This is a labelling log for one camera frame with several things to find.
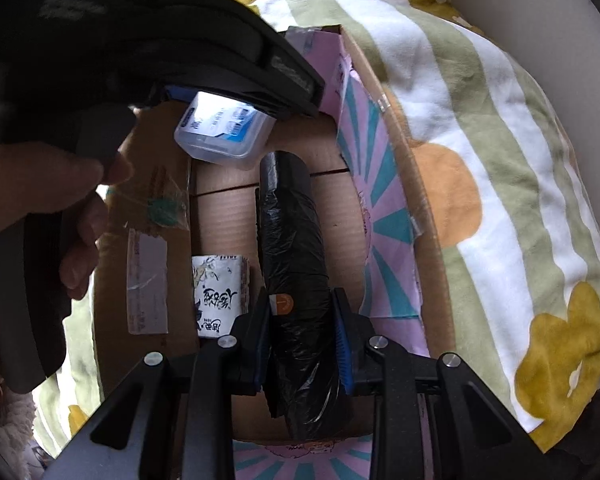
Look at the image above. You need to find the striped floral blanket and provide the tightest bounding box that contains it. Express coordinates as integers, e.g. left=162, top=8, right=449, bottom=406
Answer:
left=32, top=0, right=600, bottom=453

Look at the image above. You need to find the white fluffy sleeve forearm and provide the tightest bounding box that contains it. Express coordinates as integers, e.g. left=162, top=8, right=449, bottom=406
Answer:
left=0, top=388, right=35, bottom=479

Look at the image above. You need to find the cardboard box with pink lining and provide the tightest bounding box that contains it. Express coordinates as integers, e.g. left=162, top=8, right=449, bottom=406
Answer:
left=92, top=24, right=455, bottom=480

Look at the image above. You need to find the clear plastic swab box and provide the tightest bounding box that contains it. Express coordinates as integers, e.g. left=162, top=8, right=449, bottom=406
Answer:
left=174, top=92, right=276, bottom=170

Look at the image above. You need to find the person's left hand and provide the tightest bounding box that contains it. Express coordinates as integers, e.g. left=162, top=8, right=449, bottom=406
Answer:
left=0, top=143, right=133, bottom=300

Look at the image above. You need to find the black plastic bag roll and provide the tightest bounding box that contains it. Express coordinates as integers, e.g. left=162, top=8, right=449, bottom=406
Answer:
left=257, top=151, right=351, bottom=441

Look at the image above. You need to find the white patterned tissue pack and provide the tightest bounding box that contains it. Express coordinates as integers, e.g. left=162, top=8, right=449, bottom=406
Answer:
left=192, top=255, right=249, bottom=338

